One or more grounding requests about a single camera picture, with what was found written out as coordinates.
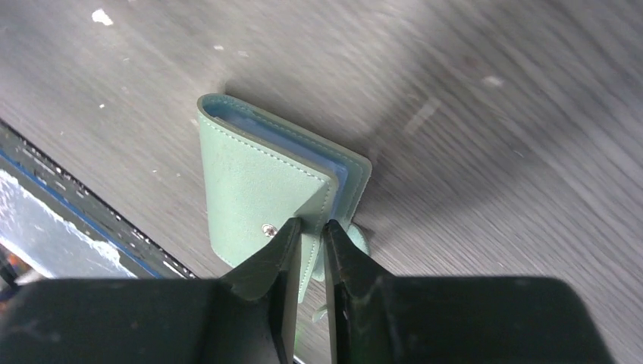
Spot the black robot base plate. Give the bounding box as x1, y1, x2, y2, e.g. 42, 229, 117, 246
1, 121, 196, 279

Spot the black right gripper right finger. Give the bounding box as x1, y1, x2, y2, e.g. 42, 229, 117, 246
323, 221, 613, 363

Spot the green card holder wallet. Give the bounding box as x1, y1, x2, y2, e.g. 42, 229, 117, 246
197, 93, 372, 297

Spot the aluminium frame rail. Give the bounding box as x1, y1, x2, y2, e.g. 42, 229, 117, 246
1, 171, 136, 278

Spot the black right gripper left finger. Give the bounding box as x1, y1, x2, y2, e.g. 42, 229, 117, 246
1, 218, 302, 363

